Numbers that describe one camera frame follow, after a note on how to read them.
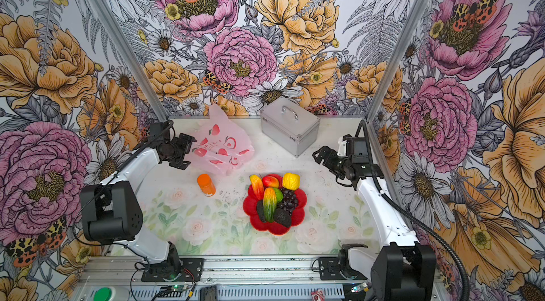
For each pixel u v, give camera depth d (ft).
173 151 2.54
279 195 2.91
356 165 1.90
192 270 2.43
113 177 1.63
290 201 2.85
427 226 1.35
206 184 2.85
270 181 2.93
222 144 3.37
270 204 2.64
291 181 2.80
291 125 3.28
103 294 2.05
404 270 1.27
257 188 2.86
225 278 2.40
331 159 2.39
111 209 1.49
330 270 2.41
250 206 2.81
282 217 2.53
